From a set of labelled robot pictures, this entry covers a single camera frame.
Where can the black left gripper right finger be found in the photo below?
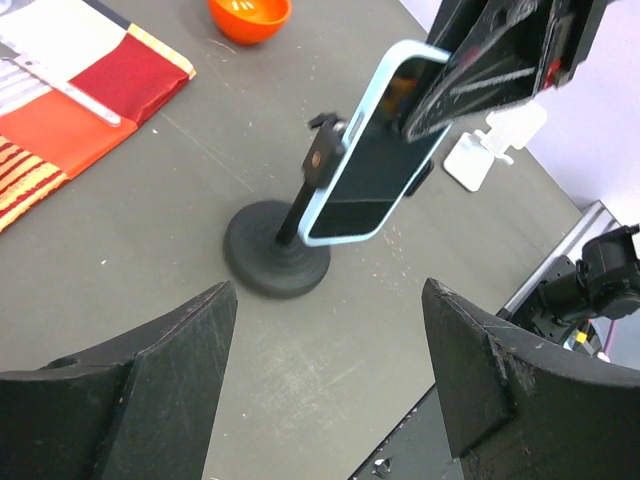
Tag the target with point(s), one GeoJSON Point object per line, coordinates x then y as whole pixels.
{"type": "Point", "coordinates": [516, 406]}

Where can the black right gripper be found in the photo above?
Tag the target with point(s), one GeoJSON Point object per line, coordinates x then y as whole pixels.
{"type": "Point", "coordinates": [501, 53]}

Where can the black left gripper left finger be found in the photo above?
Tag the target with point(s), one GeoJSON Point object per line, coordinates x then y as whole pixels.
{"type": "Point", "coordinates": [138, 406]}

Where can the white plastic phone stand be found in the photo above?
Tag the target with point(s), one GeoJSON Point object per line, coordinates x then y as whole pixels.
{"type": "Point", "coordinates": [474, 153]}

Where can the light blue smartphone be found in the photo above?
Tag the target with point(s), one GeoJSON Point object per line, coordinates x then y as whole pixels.
{"type": "Point", "coordinates": [379, 165]}

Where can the black round-base phone stand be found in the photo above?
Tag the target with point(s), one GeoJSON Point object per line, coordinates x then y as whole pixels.
{"type": "Point", "coordinates": [262, 246]}

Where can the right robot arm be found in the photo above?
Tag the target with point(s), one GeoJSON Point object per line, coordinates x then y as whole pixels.
{"type": "Point", "coordinates": [608, 281]}

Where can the orange plastic bowl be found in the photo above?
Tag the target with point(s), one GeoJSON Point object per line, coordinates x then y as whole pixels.
{"type": "Point", "coordinates": [250, 22]}

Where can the patterned orange placemat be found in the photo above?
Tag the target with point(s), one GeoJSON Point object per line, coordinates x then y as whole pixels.
{"type": "Point", "coordinates": [77, 80]}

